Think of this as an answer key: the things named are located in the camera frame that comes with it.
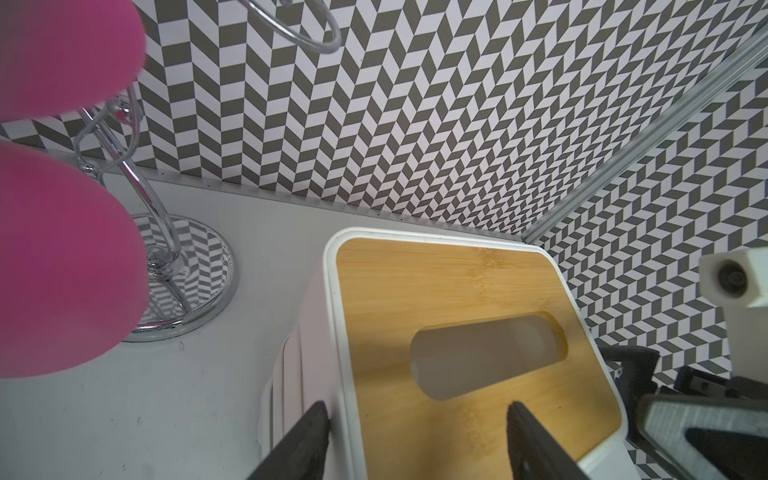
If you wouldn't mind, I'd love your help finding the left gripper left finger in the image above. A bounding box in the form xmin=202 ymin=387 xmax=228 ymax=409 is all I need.
xmin=247 ymin=401 xmax=330 ymax=480

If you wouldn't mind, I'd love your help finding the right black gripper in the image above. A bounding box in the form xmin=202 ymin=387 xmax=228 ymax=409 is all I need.
xmin=599 ymin=346 xmax=767 ymax=479

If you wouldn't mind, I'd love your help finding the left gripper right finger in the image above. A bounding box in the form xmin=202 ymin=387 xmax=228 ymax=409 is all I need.
xmin=506 ymin=401 xmax=588 ymax=480

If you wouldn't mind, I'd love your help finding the grey lid tissue box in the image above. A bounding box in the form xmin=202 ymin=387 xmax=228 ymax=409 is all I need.
xmin=258 ymin=327 xmax=304 ymax=460

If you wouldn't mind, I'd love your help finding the pink plastic goblet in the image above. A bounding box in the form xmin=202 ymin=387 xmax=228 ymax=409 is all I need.
xmin=1 ymin=1 xmax=149 ymax=379

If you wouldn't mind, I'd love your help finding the chrome wire cup rack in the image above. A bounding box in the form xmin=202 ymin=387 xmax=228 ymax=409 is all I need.
xmin=71 ymin=0 xmax=343 ymax=343

